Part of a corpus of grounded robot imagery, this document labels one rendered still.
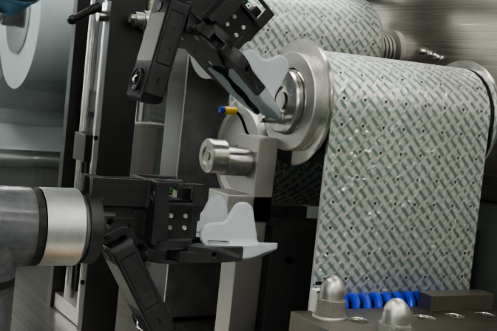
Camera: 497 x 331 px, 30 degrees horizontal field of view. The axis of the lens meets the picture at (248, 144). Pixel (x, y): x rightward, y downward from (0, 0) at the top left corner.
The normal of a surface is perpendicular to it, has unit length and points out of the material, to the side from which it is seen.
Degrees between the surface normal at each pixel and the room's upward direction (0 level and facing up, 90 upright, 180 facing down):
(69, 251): 117
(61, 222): 78
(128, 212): 89
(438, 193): 90
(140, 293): 88
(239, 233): 89
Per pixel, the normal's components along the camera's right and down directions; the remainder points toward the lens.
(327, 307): -0.51, 0.00
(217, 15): 0.48, 0.11
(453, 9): -0.87, -0.05
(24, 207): 0.45, -0.51
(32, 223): 0.50, -0.14
